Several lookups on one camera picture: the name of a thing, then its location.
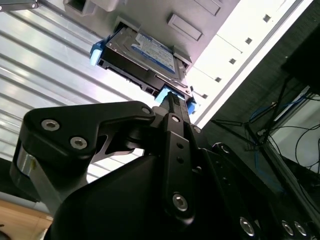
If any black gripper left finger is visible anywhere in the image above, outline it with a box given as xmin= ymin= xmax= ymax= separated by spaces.
xmin=9 ymin=91 xmax=196 ymax=225

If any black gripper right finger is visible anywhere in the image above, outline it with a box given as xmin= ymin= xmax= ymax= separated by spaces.
xmin=174 ymin=97 xmax=320 ymax=240

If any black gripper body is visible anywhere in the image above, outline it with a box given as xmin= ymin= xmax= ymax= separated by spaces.
xmin=48 ymin=154 xmax=241 ymax=240

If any hard disk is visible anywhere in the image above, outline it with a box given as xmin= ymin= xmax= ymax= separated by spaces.
xmin=89 ymin=26 xmax=201 ymax=116

